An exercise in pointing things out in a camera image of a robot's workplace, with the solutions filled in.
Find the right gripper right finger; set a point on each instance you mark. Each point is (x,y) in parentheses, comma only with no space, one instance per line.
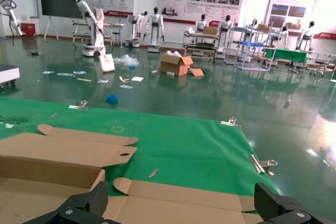
(270,205)

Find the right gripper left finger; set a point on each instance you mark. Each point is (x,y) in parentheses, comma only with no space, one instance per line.
(97,200)

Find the white industrial robot arm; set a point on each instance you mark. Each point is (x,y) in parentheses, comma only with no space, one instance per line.
(16,24)

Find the open cardboard mailer box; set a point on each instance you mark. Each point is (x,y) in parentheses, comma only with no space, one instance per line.
(65,150)
(170,208)

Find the small white box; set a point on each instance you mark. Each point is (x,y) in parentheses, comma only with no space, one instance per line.
(170,74)

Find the large open cardboard box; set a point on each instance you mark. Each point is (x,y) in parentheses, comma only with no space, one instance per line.
(173,65)

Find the small cardboard box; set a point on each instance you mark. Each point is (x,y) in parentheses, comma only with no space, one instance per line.
(263,28)
(210,30)

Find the red box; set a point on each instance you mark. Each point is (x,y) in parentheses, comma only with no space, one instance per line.
(27,29)

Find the silver binder clip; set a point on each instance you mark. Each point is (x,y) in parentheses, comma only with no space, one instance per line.
(256,165)
(231,123)
(78,107)

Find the short wooden stick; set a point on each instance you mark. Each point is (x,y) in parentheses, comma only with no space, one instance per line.
(153,173)

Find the long wooden stick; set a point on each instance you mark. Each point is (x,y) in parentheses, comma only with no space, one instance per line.
(53,116)

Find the blue cloth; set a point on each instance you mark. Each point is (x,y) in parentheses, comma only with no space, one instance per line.
(112,98)

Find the green table cloth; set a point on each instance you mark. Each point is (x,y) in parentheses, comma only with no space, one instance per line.
(183,142)

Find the straight yellow strip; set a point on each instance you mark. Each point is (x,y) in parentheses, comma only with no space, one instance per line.
(84,79)

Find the curled yellow strip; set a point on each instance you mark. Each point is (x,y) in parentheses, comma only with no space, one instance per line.
(123,79)

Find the white paper sheet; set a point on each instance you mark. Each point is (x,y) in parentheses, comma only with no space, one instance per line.
(137,79)

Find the white paper bag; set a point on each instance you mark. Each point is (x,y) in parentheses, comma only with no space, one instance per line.
(107,63)

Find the small blue scrap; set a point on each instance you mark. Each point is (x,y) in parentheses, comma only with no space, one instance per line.
(132,66)

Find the white metal rack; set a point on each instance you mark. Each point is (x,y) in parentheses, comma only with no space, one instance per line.
(249,66)

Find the clear plastic bag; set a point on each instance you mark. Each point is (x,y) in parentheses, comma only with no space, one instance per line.
(127,60)

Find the wheeled stool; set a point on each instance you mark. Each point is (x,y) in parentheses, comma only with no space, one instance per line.
(319,63)

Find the green covered table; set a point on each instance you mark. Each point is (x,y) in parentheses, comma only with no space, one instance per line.
(286,54)

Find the loose cardboard flap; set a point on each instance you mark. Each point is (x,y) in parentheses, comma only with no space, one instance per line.
(197,72)

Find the white wheeled platform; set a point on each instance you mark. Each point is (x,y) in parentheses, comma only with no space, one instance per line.
(9,73)

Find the blue tray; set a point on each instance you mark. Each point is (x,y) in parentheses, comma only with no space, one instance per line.
(250,43)

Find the leaning white humanoid robot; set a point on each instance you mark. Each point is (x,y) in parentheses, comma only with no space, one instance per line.
(98,35)

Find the black stool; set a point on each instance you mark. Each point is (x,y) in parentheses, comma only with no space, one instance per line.
(116,34)

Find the metal cart workbench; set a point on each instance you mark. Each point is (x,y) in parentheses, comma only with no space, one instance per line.
(200,48)

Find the white workbench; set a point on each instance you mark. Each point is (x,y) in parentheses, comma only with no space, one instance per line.
(108,26)

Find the bent white humanoid robot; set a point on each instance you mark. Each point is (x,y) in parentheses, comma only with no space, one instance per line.
(139,23)

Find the dark board on stand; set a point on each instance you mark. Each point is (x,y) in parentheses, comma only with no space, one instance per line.
(57,3)

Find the wall poster with landscape photos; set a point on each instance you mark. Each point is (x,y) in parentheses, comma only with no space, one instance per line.
(296,1)

